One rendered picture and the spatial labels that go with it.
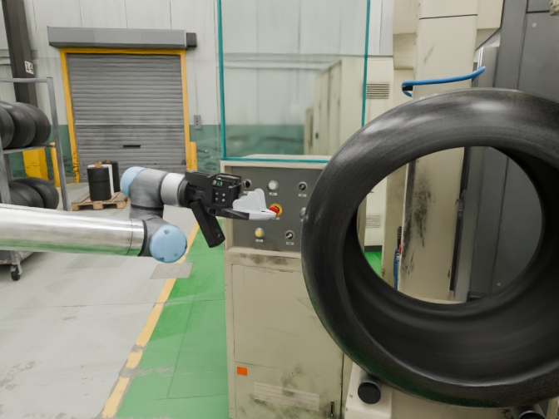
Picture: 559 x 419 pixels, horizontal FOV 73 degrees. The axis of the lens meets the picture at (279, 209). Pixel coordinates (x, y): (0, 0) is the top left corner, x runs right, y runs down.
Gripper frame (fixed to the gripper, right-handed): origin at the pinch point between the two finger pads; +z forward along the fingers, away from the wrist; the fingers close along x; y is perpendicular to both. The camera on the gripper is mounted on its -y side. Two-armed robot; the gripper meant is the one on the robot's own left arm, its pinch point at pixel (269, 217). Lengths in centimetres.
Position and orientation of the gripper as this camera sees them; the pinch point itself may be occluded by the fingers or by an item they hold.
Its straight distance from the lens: 81.8
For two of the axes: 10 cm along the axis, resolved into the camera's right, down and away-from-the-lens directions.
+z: 9.5, 1.8, -2.4
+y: 1.1, -9.6, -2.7
